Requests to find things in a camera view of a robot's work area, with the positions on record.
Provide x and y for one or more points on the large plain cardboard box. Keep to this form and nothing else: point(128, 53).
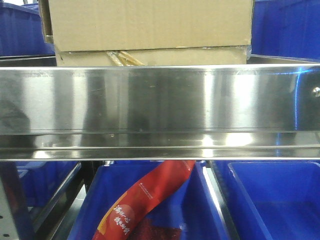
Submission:
point(92, 33)

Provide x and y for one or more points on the stainless steel shelf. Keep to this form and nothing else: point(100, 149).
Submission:
point(265, 110)

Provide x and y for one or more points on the blue bin lower centre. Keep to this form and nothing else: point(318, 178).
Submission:
point(188, 214)

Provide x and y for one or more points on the blue bin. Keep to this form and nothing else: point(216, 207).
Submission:
point(272, 200)
point(286, 28)
point(188, 214)
point(21, 31)

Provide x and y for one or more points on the red snack bag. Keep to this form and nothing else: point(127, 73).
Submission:
point(141, 198)

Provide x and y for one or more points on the blue bin lower right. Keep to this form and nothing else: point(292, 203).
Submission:
point(272, 200)

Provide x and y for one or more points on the blue bin upper right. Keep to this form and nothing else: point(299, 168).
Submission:
point(286, 28)

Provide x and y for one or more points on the blue bin upper left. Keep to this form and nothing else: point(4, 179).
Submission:
point(21, 31)

